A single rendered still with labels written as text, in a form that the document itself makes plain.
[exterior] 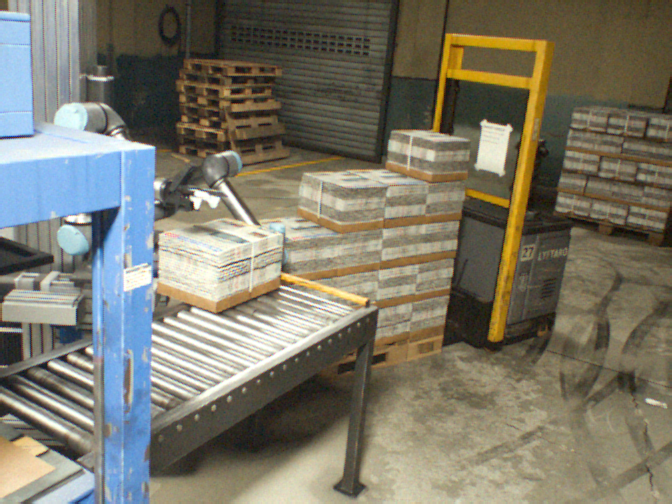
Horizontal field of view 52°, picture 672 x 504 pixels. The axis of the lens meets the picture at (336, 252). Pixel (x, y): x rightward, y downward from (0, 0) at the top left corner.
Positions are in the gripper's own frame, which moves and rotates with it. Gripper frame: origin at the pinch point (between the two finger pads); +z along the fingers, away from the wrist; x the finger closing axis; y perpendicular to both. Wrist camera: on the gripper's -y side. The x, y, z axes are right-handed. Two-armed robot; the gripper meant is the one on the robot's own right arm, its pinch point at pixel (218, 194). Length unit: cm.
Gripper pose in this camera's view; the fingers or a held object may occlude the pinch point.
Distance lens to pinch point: 231.4
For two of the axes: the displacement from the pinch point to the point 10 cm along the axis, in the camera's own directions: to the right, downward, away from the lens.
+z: 9.2, 2.0, -3.4
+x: -3.6, 1.1, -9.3
